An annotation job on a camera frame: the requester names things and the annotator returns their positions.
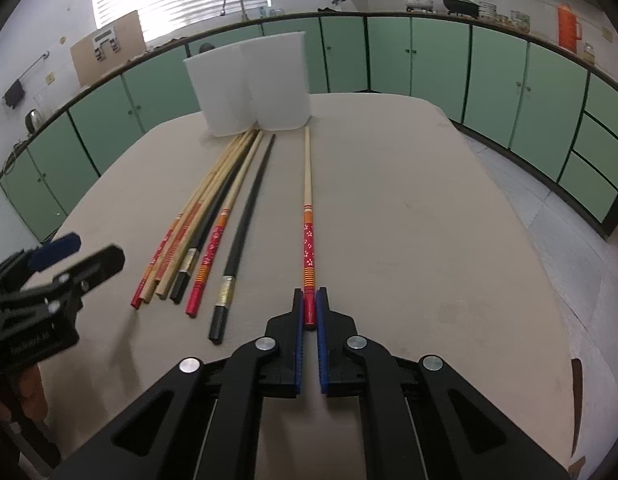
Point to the plain bamboo chopstick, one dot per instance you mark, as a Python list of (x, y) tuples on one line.
[(192, 213), (191, 245)]

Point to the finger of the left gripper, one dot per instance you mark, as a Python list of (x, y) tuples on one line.
[(53, 252), (92, 271)]

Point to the orange thermos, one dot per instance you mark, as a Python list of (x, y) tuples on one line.
[(570, 31)]

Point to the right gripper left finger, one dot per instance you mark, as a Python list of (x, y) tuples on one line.
[(200, 420)]

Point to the red floral chopstick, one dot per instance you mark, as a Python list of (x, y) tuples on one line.
[(210, 253)]

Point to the stacked bowls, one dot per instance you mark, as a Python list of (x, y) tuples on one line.
[(487, 11)]

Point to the dark hanging towel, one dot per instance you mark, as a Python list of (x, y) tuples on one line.
[(14, 95)]

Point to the black chopstick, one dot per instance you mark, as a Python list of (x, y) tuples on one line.
[(226, 292), (186, 272)]

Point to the towel rail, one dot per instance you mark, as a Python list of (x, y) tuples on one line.
[(34, 67)]

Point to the black wok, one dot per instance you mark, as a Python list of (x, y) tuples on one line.
[(462, 7)]

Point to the glass jar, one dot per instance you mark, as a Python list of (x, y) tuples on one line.
[(588, 54)]

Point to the patterned mug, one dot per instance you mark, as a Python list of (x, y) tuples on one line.
[(520, 21)]

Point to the lower green cabinets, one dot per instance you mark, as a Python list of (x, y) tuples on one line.
[(544, 108)]

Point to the white ceramic pot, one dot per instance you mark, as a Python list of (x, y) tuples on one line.
[(419, 5)]

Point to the electric kettle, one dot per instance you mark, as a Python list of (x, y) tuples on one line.
[(33, 121)]

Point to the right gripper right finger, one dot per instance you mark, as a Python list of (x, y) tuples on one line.
[(421, 419)]

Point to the white double utensil holder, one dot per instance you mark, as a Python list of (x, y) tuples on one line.
[(260, 82)]

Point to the cardboard box with appliance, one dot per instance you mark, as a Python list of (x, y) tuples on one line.
[(107, 49)]

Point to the left hand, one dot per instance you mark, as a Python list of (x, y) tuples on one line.
[(27, 388)]

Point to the red end bamboo chopstick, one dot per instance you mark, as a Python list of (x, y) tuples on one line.
[(309, 316)]

